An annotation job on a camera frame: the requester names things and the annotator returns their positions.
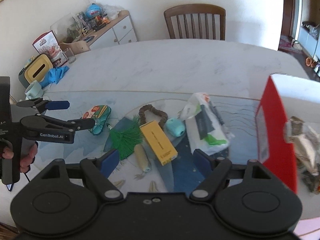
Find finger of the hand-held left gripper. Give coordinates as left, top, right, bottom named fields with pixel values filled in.
left=36, top=114, right=96, bottom=132
left=16, top=97, right=70, bottom=114

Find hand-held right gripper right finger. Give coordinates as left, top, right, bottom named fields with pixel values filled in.
left=190, top=149, right=273, bottom=200

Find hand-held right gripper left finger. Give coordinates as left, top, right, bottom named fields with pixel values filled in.
left=40, top=149, right=124, bottom=200

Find colourful patterned pouch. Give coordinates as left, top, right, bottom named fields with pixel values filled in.
left=80, top=105, right=112, bottom=136

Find green grass brush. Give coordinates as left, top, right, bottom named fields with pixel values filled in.
left=109, top=116, right=143, bottom=161

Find white tissue pack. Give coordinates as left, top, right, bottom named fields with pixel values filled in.
left=180, top=92, right=235, bottom=155

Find beige cylindrical toy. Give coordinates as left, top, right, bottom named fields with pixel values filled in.
left=134, top=144, right=152, bottom=173

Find teal round plastic toy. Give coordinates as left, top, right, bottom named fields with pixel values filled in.
left=166, top=117, right=186, bottom=137

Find yellow carton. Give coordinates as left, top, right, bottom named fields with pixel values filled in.
left=139, top=120, right=178, bottom=166

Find brown beaded bracelet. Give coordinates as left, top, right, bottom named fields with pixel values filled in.
left=138, top=104, right=168, bottom=130

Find red cardboard box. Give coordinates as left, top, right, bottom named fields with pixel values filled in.
left=254, top=74, right=320, bottom=194

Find clear snack bag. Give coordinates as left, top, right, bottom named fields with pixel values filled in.
left=285, top=116, right=320, bottom=193

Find person's left hand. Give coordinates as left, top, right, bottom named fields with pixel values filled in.
left=0, top=141, right=38, bottom=173

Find light green mug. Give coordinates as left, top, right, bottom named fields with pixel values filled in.
left=24, top=80, right=44, bottom=100

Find blue gloves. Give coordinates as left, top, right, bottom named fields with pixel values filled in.
left=40, top=66, right=70, bottom=88

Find yellow tissue box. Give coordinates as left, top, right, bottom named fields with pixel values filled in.
left=18, top=54, right=53, bottom=85

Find glass cup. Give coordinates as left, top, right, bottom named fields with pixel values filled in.
left=62, top=48, right=76, bottom=64

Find curved wooden stand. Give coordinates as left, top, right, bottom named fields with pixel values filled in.
left=59, top=41, right=91, bottom=55

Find red snack bag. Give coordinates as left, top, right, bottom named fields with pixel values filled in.
left=32, top=30, right=68, bottom=67

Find white sideboard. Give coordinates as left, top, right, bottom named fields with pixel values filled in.
left=60, top=10, right=138, bottom=53

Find blue globe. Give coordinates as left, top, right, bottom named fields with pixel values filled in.
left=86, top=4, right=102, bottom=18

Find patterned door rug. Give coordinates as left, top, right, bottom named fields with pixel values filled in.
left=278, top=35, right=304, bottom=55

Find slatted wooden chair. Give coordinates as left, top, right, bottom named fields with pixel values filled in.
left=164, top=4, right=226, bottom=40

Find brown door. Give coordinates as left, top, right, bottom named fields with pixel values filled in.
left=283, top=0, right=296, bottom=38

